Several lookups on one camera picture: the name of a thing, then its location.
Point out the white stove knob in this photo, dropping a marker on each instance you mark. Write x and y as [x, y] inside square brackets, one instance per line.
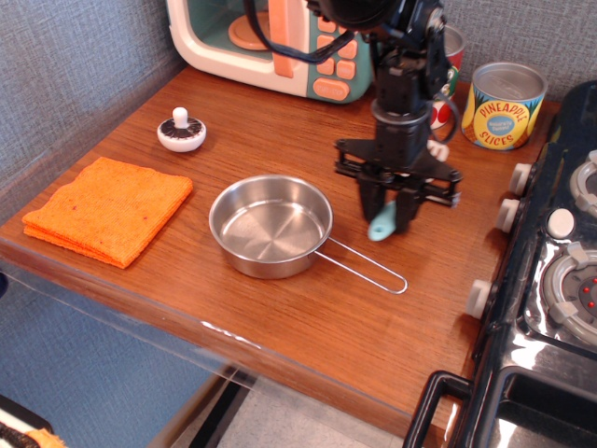
[519, 178]
[507, 214]
[477, 298]

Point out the grey stove burner rear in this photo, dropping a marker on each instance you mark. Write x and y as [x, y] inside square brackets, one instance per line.
[584, 199]

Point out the pineapple slices can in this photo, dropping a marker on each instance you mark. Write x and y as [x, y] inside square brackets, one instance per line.
[503, 104]

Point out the tomato sauce can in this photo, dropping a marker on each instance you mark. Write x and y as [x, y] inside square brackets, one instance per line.
[454, 43]

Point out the black oven door handle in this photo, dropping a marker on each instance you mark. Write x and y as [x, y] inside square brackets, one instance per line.
[439, 384]

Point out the orange fuzzy object corner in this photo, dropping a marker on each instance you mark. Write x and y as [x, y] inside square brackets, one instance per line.
[46, 439]

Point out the black toy stove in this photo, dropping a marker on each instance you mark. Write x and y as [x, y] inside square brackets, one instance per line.
[534, 383]

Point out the clear acrylic table guard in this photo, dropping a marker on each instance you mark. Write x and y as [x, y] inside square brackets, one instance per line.
[311, 343]

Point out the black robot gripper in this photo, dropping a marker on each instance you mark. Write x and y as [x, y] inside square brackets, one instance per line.
[397, 159]

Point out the white stove knob upper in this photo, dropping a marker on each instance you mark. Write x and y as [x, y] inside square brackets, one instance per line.
[519, 178]

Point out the folded orange cloth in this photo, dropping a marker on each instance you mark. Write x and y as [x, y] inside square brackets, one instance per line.
[110, 212]

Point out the toy microwave teal and cream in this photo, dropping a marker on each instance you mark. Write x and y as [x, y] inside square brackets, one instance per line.
[215, 37]

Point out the white spatula teal handle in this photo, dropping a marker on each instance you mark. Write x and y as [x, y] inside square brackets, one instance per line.
[384, 224]

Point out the small steel saucepan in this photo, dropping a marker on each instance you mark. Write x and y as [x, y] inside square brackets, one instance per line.
[276, 226]

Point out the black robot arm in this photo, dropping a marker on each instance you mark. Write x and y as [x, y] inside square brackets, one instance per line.
[406, 48]

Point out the white stove knob middle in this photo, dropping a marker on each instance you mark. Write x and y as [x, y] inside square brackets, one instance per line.
[507, 214]

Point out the grey stove burner front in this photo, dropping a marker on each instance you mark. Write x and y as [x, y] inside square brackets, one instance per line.
[569, 291]

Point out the white toy mushroom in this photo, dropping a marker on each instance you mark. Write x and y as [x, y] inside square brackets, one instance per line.
[181, 133]

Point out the white stove knob lower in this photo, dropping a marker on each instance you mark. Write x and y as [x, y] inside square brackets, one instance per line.
[477, 298]

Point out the white round stove button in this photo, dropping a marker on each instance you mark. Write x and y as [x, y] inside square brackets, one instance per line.
[561, 223]

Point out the grey stove burner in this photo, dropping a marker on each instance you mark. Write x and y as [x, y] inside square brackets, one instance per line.
[584, 199]
[569, 291]

